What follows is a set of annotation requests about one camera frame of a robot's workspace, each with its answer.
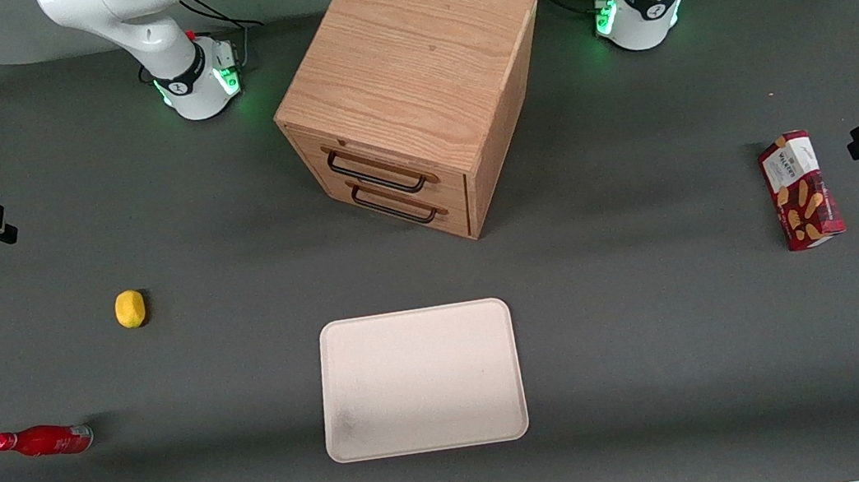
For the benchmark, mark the red coke bottle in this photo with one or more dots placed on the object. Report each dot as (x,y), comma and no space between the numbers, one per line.
(49,440)

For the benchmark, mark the cream rectangular tray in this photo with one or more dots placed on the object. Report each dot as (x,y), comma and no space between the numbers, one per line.
(420,379)

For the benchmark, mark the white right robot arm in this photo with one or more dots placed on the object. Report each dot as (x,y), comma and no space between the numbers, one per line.
(184,66)

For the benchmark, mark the wooden drawer front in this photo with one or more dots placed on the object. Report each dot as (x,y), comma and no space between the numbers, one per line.
(386,165)
(409,214)

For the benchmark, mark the yellow lemon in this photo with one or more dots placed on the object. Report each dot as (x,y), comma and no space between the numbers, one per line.
(130,309)

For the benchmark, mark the red shortbread cookie box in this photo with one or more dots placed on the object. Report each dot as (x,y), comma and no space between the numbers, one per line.
(801,192)

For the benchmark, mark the wooden drawer cabinet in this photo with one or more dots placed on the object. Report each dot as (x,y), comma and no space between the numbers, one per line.
(413,52)

